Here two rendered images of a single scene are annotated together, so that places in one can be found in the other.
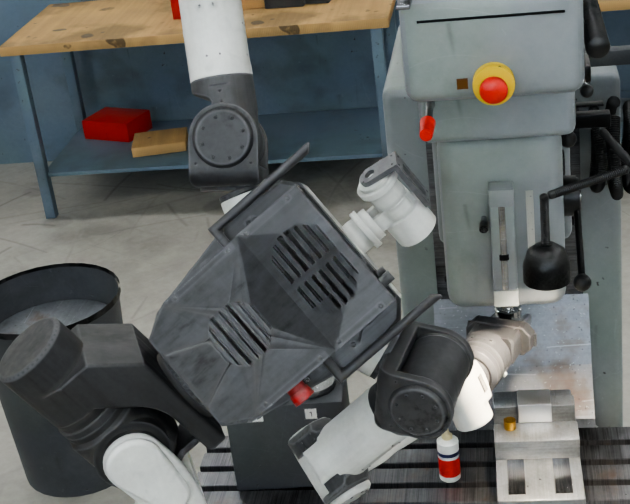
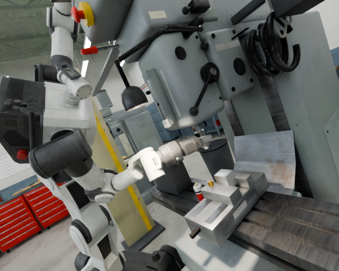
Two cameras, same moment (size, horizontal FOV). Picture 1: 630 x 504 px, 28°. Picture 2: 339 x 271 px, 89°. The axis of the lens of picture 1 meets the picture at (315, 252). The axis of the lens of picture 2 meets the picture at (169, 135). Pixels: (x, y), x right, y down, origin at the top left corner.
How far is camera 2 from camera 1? 1.86 m
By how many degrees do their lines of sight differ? 50
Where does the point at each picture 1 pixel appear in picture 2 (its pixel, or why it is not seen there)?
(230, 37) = (53, 45)
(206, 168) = not seen: hidden behind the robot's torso
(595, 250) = (290, 108)
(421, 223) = (72, 87)
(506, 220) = (151, 86)
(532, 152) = (153, 50)
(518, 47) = not seen: outside the picture
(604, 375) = (314, 169)
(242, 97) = (54, 62)
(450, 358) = (58, 143)
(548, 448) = (218, 197)
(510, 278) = (163, 114)
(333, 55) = not seen: hidden behind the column
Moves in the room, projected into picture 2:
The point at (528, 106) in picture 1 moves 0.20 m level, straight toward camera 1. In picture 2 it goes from (132, 25) to (64, 33)
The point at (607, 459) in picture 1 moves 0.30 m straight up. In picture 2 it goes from (268, 211) to (238, 134)
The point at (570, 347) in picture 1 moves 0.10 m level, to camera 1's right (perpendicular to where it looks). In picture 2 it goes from (284, 154) to (312, 152)
